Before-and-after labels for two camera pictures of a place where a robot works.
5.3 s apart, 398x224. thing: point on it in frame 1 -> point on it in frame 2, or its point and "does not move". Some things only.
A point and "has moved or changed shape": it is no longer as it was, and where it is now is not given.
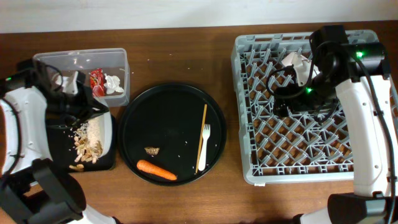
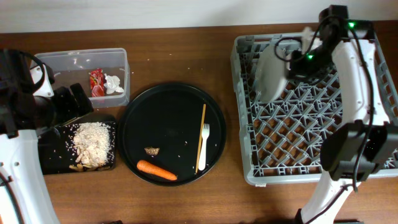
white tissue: (112, 84) does not move
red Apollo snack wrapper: (97, 81) does not move
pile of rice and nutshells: (87, 142) has moved or changed shape
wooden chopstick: (201, 137) does not move
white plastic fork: (206, 132) does not move
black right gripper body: (314, 98) -> (313, 65)
